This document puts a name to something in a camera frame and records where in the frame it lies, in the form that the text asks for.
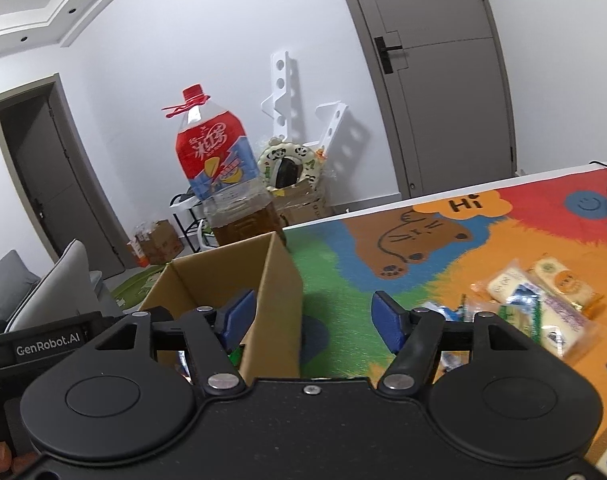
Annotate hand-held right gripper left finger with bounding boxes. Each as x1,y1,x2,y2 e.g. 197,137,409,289
91,289,258,396

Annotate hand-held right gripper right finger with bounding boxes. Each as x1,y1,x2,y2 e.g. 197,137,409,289
371,290,528,396

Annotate brown cardboard box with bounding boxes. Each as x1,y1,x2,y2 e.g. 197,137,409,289
138,232,305,382

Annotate pale yellow snack packet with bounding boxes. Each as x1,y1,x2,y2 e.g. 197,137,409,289
470,265,532,306

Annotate green white snack packet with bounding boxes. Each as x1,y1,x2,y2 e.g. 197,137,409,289
498,287,543,344

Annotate cream orange snack packet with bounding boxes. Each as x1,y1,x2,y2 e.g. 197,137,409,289
525,256,603,320

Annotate grey chair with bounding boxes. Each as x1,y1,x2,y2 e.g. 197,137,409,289
6,239,105,334

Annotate colourful cartoon table mat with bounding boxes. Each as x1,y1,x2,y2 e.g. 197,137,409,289
282,164,607,480

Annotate green floor mat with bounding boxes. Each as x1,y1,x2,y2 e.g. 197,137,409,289
114,264,165,311

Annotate small cartons on floor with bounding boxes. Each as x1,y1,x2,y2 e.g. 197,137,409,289
128,219,185,266

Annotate black shoe rack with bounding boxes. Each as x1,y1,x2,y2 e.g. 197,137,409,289
170,189,220,251

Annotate printed brown carton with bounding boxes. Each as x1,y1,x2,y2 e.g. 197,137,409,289
271,180,330,226

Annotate large iced tea bottle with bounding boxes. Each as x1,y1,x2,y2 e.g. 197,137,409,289
162,84,287,249

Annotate dark grey side door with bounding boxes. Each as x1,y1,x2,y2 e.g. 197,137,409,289
0,73,127,281

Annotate short white perforated board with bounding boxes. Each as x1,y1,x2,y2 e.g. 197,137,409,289
315,101,355,182

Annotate tall white perforated board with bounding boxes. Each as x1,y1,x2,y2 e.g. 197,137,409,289
269,50,305,147

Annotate panda print inflatable ring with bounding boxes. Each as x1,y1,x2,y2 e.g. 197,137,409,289
257,137,329,191

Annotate black door handle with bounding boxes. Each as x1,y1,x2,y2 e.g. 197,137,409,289
374,36,405,75

